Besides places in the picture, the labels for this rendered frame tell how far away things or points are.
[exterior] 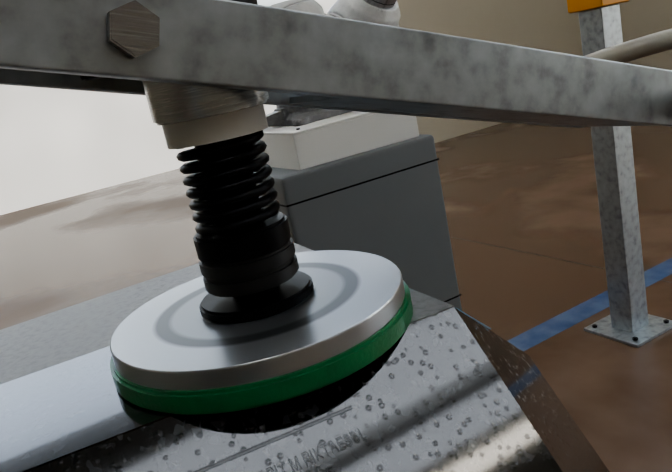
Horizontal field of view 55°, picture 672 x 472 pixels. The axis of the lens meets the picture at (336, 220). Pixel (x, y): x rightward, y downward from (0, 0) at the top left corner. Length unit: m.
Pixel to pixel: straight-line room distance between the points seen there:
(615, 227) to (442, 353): 1.72
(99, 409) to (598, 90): 0.46
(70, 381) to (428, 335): 0.26
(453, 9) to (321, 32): 6.56
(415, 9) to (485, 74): 6.19
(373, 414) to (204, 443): 0.10
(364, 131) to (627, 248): 1.03
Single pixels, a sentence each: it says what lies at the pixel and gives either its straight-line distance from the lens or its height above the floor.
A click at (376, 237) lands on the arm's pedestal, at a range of 1.45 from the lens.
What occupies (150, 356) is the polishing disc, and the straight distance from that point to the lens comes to 0.44.
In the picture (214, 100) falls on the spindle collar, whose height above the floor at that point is 1.00.
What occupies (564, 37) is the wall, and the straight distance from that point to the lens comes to 8.06.
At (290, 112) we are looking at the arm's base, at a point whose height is 0.91.
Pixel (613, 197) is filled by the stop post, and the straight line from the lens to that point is 2.12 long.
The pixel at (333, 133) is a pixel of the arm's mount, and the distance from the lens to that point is 1.40.
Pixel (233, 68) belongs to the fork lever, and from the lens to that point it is 0.40.
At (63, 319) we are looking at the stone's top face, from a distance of 0.67.
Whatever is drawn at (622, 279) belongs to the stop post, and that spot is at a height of 0.19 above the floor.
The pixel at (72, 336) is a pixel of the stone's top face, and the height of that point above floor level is 0.82.
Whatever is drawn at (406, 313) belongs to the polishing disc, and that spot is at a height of 0.83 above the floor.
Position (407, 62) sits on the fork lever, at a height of 0.99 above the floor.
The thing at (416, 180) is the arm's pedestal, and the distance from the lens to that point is 1.50.
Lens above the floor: 1.01
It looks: 14 degrees down
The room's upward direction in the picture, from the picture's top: 12 degrees counter-clockwise
